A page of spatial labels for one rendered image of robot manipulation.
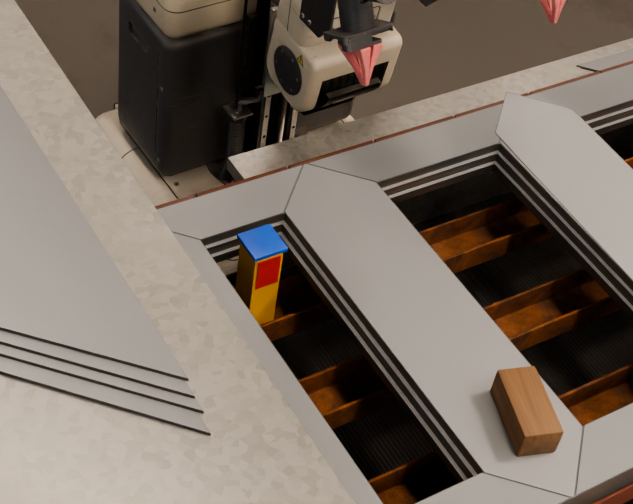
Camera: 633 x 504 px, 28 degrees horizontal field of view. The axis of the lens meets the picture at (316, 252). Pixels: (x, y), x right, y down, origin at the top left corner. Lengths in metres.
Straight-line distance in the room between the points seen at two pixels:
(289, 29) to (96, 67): 1.28
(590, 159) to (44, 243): 1.04
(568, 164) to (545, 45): 1.84
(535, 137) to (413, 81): 1.53
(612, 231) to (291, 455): 0.86
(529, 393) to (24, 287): 0.72
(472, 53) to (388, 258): 2.02
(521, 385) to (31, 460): 0.71
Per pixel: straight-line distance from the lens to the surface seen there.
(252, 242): 1.97
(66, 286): 1.64
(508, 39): 4.07
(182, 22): 2.65
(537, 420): 1.79
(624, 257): 2.14
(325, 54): 2.50
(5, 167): 1.80
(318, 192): 2.10
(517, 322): 2.23
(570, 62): 2.84
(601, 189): 2.25
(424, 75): 3.84
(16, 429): 1.53
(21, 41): 2.06
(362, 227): 2.05
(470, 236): 2.35
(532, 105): 2.38
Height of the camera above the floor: 2.29
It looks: 45 degrees down
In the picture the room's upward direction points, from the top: 10 degrees clockwise
